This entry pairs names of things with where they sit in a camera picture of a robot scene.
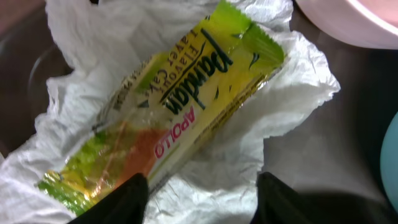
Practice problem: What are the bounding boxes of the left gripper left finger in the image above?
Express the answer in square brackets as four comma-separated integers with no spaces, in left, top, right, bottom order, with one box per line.
[68,173,149,224]

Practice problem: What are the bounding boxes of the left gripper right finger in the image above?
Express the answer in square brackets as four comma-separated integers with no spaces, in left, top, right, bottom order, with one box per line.
[250,172,314,224]

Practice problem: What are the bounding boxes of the yellow green snack wrapper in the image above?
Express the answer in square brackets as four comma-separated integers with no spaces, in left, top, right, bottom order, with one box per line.
[37,1,285,215]

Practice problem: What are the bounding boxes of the white napkin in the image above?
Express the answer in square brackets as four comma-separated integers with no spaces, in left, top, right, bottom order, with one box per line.
[1,1,340,223]

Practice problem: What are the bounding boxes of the brown serving tray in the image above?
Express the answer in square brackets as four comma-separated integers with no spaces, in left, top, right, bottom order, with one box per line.
[1,1,397,223]

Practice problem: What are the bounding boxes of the light blue bowl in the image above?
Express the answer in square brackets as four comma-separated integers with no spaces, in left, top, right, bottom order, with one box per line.
[380,114,398,212]

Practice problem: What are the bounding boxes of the pink bowl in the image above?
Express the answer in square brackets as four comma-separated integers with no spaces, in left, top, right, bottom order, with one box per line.
[296,0,397,50]

